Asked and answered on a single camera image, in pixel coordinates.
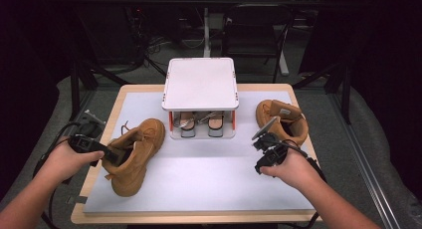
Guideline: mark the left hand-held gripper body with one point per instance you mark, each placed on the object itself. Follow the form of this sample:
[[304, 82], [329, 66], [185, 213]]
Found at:
[[86, 142]]

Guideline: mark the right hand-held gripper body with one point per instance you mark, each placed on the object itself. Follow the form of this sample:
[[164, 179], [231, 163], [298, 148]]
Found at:
[[273, 152]]

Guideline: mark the tan suede boot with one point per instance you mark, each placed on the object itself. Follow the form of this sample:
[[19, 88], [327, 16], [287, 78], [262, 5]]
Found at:
[[292, 122], [136, 169]]

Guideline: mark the white two-tier shoe rack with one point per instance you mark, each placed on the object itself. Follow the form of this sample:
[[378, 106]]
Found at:
[[200, 84]]

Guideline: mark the person's left hand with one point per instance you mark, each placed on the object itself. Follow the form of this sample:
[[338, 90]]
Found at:
[[66, 162]]

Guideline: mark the person's right hand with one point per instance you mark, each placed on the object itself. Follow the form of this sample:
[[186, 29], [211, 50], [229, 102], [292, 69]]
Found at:
[[295, 171]]

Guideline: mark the black metal stand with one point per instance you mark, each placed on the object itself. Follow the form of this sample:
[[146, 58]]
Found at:
[[346, 99], [75, 96]]

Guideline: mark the grey tape strip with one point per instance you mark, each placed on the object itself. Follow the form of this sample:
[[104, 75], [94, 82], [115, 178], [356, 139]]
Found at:
[[77, 199]]

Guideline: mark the white table mat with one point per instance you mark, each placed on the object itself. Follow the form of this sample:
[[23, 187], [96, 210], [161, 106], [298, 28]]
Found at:
[[199, 182]]

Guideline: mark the black folding chair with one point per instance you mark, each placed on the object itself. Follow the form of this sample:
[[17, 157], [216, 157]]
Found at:
[[252, 33]]

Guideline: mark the aluminium frame rail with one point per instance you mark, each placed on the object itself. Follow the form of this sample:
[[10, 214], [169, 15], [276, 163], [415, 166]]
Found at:
[[361, 156], [64, 131]]

